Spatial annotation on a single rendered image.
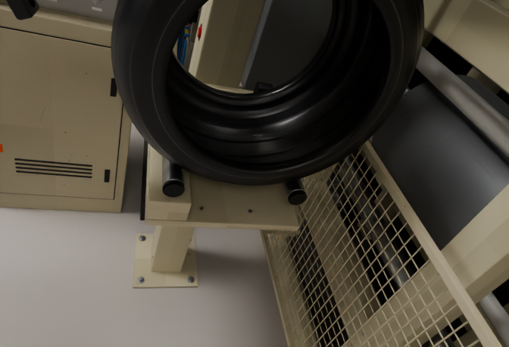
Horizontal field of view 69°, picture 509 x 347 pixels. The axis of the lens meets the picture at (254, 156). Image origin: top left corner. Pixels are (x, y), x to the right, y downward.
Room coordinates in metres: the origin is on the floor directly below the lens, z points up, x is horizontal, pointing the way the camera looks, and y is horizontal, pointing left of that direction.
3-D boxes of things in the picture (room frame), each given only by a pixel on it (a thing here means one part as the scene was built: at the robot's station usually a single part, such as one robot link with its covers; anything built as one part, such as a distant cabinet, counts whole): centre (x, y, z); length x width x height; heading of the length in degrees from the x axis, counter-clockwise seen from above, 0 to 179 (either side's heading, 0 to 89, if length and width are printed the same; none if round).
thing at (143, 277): (0.96, 0.20, 0.01); 0.27 x 0.27 x 0.02; 25
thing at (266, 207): (0.74, 0.07, 0.80); 0.37 x 0.36 x 0.02; 115
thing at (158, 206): (0.68, 0.20, 0.84); 0.36 x 0.09 x 0.06; 25
